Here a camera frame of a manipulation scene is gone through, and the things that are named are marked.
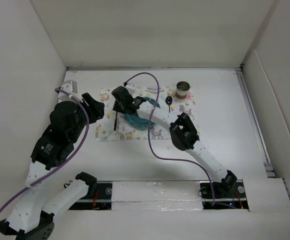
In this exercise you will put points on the black slotted spoon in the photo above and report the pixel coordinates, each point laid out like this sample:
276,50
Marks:
169,101

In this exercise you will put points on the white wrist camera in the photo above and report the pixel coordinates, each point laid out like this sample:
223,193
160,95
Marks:
130,87
70,87

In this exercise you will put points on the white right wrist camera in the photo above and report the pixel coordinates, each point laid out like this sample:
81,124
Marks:
130,87

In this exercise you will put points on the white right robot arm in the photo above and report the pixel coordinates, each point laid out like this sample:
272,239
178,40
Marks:
183,133

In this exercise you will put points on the animal print cloth placemat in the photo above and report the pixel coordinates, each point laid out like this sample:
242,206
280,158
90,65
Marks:
105,127

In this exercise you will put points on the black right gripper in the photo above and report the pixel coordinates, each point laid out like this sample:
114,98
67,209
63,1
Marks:
116,108

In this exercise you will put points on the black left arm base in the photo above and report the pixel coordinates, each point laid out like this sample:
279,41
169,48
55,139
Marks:
101,199

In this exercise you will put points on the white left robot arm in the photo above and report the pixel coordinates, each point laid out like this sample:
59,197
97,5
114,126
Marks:
33,218

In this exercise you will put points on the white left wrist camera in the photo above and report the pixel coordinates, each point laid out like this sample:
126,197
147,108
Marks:
70,87

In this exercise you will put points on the black fork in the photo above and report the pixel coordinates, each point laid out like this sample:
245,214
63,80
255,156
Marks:
115,121

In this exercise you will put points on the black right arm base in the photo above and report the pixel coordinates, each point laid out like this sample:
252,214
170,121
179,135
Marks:
233,199

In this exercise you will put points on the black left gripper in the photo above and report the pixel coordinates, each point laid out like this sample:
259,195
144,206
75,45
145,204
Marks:
95,108

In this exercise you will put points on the teal scalloped plate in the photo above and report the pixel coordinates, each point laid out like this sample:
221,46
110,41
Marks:
140,123

